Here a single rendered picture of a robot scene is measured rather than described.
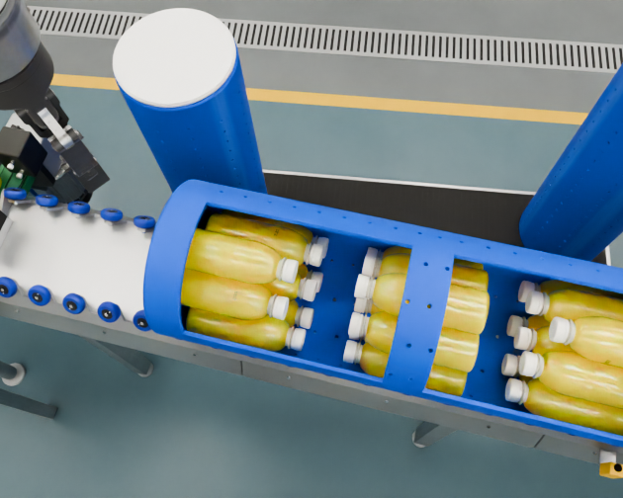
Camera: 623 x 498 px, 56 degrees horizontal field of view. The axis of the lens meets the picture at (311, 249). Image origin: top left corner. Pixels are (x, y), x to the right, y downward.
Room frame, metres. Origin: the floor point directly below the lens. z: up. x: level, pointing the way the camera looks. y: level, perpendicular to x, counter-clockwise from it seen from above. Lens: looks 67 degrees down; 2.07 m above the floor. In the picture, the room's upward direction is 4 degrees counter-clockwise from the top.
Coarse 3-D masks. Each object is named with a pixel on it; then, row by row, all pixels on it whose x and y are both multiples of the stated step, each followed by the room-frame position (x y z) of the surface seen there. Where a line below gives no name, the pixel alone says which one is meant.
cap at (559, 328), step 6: (558, 318) 0.24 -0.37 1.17; (552, 324) 0.23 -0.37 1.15; (558, 324) 0.23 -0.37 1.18; (564, 324) 0.22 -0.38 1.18; (552, 330) 0.22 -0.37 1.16; (558, 330) 0.22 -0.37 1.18; (564, 330) 0.22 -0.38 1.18; (552, 336) 0.21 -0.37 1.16; (558, 336) 0.21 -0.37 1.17; (564, 336) 0.21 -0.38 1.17; (558, 342) 0.20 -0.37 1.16
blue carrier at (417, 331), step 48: (192, 192) 0.49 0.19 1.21; (240, 192) 0.49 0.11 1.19; (336, 240) 0.46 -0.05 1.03; (384, 240) 0.37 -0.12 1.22; (432, 240) 0.37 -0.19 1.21; (480, 240) 0.37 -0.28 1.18; (144, 288) 0.33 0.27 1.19; (336, 288) 0.39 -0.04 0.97; (432, 288) 0.28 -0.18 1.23; (192, 336) 0.27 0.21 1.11; (336, 336) 0.29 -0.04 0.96; (432, 336) 0.21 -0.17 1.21; (480, 336) 0.27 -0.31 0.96; (384, 384) 0.17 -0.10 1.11; (480, 384) 0.17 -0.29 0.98; (576, 432) 0.07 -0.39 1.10
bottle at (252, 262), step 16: (192, 240) 0.41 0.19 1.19; (208, 240) 0.41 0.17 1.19; (224, 240) 0.40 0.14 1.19; (240, 240) 0.40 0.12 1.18; (192, 256) 0.38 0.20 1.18; (208, 256) 0.38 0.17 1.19; (224, 256) 0.38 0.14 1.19; (240, 256) 0.37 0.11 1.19; (256, 256) 0.37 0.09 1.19; (272, 256) 0.37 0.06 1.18; (208, 272) 0.36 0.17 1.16; (224, 272) 0.36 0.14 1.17; (240, 272) 0.35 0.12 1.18; (256, 272) 0.35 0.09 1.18; (272, 272) 0.35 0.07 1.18
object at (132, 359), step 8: (80, 336) 0.46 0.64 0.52; (96, 344) 0.45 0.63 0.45; (104, 344) 0.45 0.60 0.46; (112, 344) 0.46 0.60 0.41; (104, 352) 0.46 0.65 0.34; (112, 352) 0.44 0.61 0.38; (120, 352) 0.46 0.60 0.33; (128, 352) 0.47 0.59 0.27; (136, 352) 0.49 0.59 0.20; (120, 360) 0.45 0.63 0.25; (128, 360) 0.45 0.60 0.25; (136, 360) 0.47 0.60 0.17; (144, 360) 0.48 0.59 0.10; (136, 368) 0.45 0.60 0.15; (144, 368) 0.46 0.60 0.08; (152, 368) 0.47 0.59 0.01; (144, 376) 0.44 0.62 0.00
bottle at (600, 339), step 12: (576, 324) 0.22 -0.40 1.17; (588, 324) 0.22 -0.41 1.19; (600, 324) 0.22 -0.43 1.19; (612, 324) 0.22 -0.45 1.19; (576, 336) 0.21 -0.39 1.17; (588, 336) 0.20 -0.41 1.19; (600, 336) 0.20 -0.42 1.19; (612, 336) 0.20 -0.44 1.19; (576, 348) 0.19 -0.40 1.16; (588, 348) 0.19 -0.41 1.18; (600, 348) 0.18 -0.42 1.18; (612, 348) 0.18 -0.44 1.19; (600, 360) 0.17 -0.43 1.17; (612, 360) 0.17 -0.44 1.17
